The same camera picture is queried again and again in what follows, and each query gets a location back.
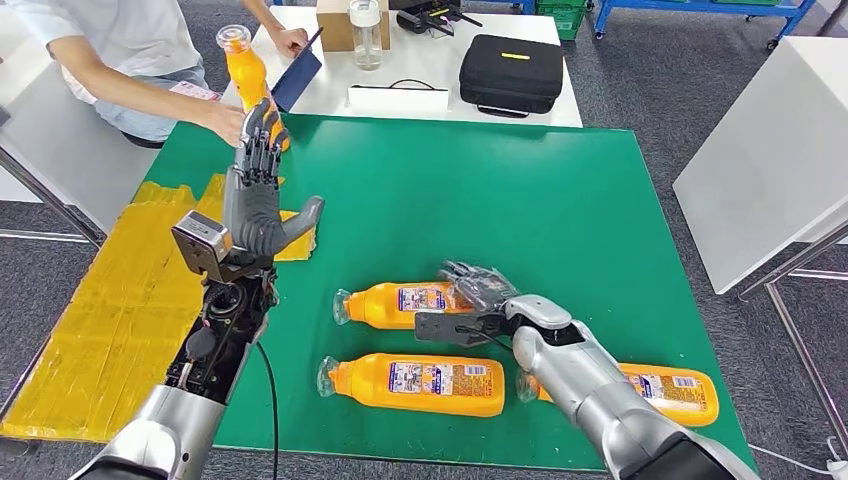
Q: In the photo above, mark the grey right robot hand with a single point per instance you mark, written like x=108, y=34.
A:
x=480, y=288

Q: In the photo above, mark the person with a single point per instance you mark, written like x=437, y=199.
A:
x=112, y=33

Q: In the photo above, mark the person's right hand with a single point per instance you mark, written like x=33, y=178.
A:
x=225, y=122

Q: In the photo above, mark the green plastic crate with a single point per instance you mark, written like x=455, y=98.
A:
x=563, y=23

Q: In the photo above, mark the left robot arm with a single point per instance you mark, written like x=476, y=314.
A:
x=199, y=371

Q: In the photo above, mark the flat white box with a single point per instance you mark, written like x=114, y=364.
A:
x=397, y=101

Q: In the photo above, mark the orange detergent bottle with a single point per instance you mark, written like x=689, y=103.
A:
x=246, y=73
x=364, y=384
x=676, y=394
x=374, y=306

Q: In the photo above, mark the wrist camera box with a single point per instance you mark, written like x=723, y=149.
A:
x=199, y=242
x=450, y=329

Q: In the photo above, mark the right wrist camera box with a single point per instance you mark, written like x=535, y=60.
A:
x=450, y=329

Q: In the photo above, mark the green table board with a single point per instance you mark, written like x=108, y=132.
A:
x=464, y=199

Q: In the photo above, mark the yellow taped plastic sheet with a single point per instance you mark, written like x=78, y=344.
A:
x=119, y=331

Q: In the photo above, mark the person's left hand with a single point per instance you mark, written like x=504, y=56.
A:
x=291, y=41

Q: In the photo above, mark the pale pink phone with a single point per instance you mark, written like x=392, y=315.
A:
x=195, y=91

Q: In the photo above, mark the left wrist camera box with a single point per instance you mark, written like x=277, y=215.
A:
x=199, y=242

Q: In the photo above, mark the dark blue tablet case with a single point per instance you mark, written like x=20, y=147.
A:
x=298, y=76

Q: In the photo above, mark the black carry case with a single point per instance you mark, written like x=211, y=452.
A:
x=511, y=74

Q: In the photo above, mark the blue wheeled rack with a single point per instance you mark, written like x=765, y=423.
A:
x=696, y=8

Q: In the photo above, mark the white table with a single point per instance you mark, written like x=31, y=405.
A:
x=424, y=63
x=73, y=172
x=762, y=162

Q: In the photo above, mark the metal table frame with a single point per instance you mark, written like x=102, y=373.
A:
x=795, y=261

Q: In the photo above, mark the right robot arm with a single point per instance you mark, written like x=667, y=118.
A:
x=596, y=397

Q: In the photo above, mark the black remote controller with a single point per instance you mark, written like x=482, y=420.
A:
x=424, y=18

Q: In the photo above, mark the brown cardboard box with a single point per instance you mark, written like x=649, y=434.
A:
x=333, y=26

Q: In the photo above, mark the person's right forearm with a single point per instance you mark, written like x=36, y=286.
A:
x=132, y=93

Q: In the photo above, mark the person's left forearm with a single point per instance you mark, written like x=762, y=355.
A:
x=262, y=14

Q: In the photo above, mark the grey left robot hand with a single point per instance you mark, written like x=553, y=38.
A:
x=255, y=212

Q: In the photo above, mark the metal table leg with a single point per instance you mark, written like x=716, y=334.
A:
x=53, y=197

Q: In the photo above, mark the clear bottle with white lid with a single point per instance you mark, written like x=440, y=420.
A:
x=366, y=43

